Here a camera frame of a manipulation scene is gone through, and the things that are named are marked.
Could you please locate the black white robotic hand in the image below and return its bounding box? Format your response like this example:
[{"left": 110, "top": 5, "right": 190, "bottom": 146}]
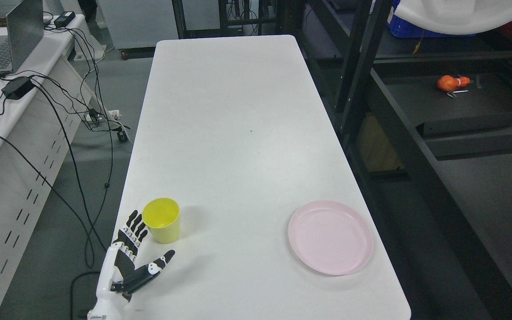
[{"left": 97, "top": 210, "right": 176, "bottom": 302}]

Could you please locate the yellow plastic cup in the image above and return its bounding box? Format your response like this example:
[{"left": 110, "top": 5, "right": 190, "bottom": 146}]
[{"left": 142, "top": 198, "right": 180, "bottom": 244}]

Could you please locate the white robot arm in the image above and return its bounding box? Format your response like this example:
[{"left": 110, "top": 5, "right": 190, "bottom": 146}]
[{"left": 87, "top": 300, "right": 122, "bottom": 320}]

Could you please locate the dark grey metal shelf rack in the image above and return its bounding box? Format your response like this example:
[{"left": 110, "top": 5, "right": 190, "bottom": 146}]
[{"left": 278, "top": 0, "right": 512, "bottom": 320}]

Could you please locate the orange toy on shelf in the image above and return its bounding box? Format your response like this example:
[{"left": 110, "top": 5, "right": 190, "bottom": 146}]
[{"left": 436, "top": 75, "right": 472, "bottom": 92}]

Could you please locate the white power strip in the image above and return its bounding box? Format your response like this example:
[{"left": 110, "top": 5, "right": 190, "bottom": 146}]
[{"left": 84, "top": 110, "right": 122, "bottom": 124}]

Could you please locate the white side desk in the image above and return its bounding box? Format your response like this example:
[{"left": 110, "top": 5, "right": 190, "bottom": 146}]
[{"left": 0, "top": 13, "right": 92, "bottom": 320}]

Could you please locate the pink plastic plate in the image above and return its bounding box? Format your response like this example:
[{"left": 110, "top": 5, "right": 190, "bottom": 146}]
[{"left": 287, "top": 200, "right": 374, "bottom": 276}]

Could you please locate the black power adapter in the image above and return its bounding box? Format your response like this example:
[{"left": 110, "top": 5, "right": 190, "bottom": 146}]
[{"left": 1, "top": 76, "right": 35, "bottom": 100}]

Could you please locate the grey laptop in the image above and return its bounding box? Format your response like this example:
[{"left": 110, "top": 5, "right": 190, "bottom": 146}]
[{"left": 0, "top": 0, "right": 44, "bottom": 75}]

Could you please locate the black power brick far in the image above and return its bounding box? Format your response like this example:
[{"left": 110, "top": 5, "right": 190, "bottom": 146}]
[{"left": 53, "top": 12, "right": 76, "bottom": 28}]

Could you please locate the blue plastic crate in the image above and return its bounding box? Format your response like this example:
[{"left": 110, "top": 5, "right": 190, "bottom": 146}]
[{"left": 387, "top": 0, "right": 476, "bottom": 39}]

